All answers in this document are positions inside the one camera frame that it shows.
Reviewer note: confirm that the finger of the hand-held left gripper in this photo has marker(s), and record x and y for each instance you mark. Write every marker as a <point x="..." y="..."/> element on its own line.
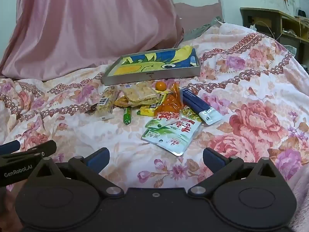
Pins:
<point x="45" y="148"/>
<point x="9" y="146"/>

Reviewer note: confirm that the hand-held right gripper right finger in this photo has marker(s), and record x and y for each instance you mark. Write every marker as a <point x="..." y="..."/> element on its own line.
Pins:
<point x="213" y="159"/>

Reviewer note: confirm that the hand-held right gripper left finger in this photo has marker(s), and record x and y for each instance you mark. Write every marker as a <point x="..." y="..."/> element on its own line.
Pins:
<point x="99" y="158"/>

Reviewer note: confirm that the green white snack packet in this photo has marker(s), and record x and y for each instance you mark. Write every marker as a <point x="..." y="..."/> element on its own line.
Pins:
<point x="169" y="135"/>

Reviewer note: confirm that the clear packet of dark kelp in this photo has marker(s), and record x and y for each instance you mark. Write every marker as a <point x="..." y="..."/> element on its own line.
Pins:
<point x="92" y="108"/>

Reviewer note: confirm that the yellow green dotted packet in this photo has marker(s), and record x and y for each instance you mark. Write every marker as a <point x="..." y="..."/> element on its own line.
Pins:
<point x="190" y="113"/>

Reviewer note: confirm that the green sausage stick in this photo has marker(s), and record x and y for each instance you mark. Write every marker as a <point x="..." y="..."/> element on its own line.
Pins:
<point x="127" y="116"/>

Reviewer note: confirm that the narrow clear rice bar packet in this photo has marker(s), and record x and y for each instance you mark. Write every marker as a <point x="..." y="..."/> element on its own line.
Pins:
<point x="106" y="104"/>

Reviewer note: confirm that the blue white packet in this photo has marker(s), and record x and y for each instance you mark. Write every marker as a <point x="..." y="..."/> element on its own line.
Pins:
<point x="195" y="104"/>

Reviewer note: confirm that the orange yellow crinkled packet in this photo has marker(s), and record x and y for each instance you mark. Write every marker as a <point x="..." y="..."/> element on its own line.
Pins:
<point x="122" y="101"/>

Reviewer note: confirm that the yellow packet with label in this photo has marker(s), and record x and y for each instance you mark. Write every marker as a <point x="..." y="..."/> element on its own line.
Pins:
<point x="147" y="111"/>

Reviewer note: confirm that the orange clear snack packet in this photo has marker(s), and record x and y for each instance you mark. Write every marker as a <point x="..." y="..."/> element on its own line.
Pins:
<point x="170" y="104"/>

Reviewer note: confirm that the large clear cracker packet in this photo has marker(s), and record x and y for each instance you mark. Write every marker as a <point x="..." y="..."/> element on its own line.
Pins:
<point x="140" y="93"/>

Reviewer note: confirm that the small orange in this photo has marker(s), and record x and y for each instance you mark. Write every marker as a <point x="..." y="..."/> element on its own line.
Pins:
<point x="160" y="85"/>

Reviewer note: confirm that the grey metal tray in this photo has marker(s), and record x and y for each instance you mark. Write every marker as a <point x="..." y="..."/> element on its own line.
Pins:
<point x="169" y="73"/>

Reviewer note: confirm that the floral blanket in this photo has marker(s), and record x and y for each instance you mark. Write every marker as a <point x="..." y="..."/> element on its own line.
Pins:
<point x="253" y="89"/>

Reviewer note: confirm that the pink curtain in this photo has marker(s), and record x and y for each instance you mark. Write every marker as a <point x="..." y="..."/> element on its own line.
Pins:
<point x="84" y="29"/>

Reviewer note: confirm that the grey cloth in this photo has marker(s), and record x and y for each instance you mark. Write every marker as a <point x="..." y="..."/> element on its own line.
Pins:
<point x="200" y="30"/>

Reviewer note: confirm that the wooden shelf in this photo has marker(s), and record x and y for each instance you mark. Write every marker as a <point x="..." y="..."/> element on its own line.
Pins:
<point x="265" y="14"/>

